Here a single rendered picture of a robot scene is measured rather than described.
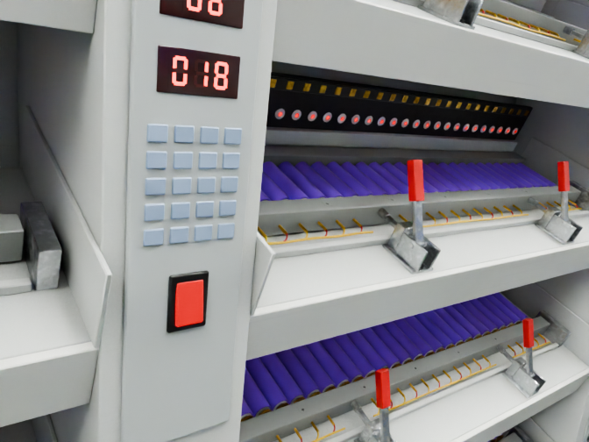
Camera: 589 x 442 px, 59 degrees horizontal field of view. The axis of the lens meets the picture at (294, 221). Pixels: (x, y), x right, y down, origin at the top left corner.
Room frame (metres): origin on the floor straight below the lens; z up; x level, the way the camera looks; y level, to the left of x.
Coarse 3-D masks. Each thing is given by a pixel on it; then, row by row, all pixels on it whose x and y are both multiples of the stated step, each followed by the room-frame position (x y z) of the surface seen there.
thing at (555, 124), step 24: (552, 0) 0.82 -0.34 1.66; (576, 0) 0.80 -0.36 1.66; (528, 120) 0.82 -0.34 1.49; (552, 120) 0.79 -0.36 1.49; (576, 120) 0.77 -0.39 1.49; (552, 144) 0.79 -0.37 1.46; (576, 144) 0.76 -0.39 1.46; (552, 288) 0.75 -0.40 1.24; (576, 288) 0.73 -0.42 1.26; (576, 312) 0.72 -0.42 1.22; (552, 408) 0.72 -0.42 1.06; (576, 408) 0.70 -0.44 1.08; (552, 432) 0.71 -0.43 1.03; (576, 432) 0.69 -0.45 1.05
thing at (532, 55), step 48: (288, 0) 0.32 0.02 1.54; (336, 0) 0.34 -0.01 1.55; (384, 0) 0.41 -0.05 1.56; (432, 0) 0.44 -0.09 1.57; (480, 0) 0.43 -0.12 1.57; (528, 0) 0.77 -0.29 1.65; (288, 48) 0.33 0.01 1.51; (336, 48) 0.35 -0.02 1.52; (384, 48) 0.38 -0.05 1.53; (432, 48) 0.40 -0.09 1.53; (480, 48) 0.44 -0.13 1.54; (528, 48) 0.47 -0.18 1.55; (576, 48) 0.62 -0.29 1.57; (528, 96) 0.51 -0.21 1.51; (576, 96) 0.56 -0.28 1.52
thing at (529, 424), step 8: (520, 424) 0.75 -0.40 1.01; (528, 424) 0.74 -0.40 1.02; (536, 424) 0.73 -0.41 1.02; (504, 432) 0.76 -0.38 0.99; (512, 432) 0.74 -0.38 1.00; (520, 432) 0.73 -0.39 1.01; (528, 432) 0.74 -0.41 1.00; (536, 432) 0.73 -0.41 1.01; (544, 432) 0.72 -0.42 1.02; (496, 440) 0.72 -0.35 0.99; (504, 440) 0.71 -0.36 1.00; (512, 440) 0.72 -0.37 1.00; (520, 440) 0.72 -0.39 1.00; (528, 440) 0.72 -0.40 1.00; (536, 440) 0.73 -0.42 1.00; (544, 440) 0.72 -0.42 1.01; (552, 440) 0.71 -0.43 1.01
